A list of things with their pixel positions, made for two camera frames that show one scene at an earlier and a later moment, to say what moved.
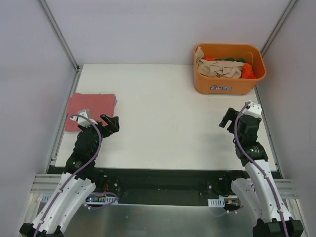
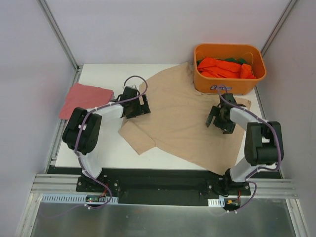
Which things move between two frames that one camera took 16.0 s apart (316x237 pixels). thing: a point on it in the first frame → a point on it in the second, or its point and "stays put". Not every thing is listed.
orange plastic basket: (253, 56) stays put
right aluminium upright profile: (289, 9) stays put
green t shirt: (233, 59) stays put
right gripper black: (235, 121) → (217, 118)
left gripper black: (105, 128) → (139, 106)
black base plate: (166, 186) stays put
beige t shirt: (225, 69) → (177, 121)
